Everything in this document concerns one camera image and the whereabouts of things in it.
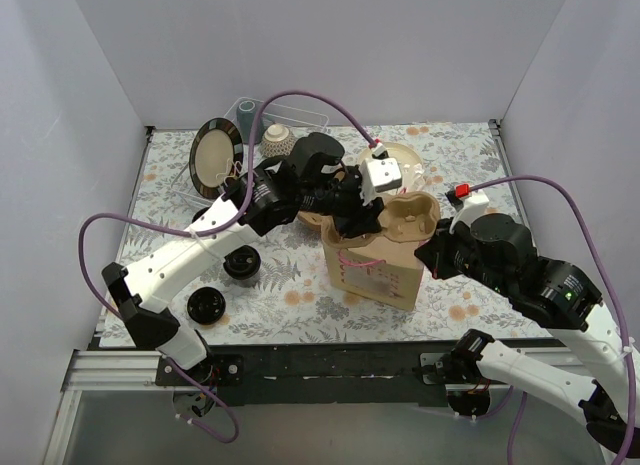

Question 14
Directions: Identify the brown cardboard cup carrier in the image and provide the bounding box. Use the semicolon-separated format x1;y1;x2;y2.
321;192;441;249

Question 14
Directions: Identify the pink paper gift bag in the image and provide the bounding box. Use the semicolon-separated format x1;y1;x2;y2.
322;237;424;311

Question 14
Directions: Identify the black takeout coffee cup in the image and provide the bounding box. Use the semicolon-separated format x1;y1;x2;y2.
192;207;208;223

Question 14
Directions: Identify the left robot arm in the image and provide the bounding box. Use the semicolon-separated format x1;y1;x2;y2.
102;132;402;385

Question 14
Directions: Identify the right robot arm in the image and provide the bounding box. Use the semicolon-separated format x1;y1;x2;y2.
415;185;639;459

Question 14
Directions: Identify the cream round plate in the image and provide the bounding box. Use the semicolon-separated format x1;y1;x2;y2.
357;142;424;197

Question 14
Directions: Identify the patterned ceramic bowl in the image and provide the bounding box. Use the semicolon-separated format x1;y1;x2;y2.
260;123;297;158

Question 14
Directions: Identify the floral table mat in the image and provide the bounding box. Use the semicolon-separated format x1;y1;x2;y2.
116;123;549;345

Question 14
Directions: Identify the grey blue mug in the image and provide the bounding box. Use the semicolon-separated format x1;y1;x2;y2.
236;99;265;144

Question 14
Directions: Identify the black rimmed cream plate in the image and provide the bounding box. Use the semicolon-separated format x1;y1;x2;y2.
188;117;244;200

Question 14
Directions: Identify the white wire dish rack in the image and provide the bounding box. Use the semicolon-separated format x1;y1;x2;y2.
171;97;328;220

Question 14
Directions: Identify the black mounting rail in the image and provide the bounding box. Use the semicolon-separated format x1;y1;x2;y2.
154;342;501;409

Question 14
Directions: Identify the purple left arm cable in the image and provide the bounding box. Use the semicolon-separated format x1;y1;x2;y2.
78;89;386;444

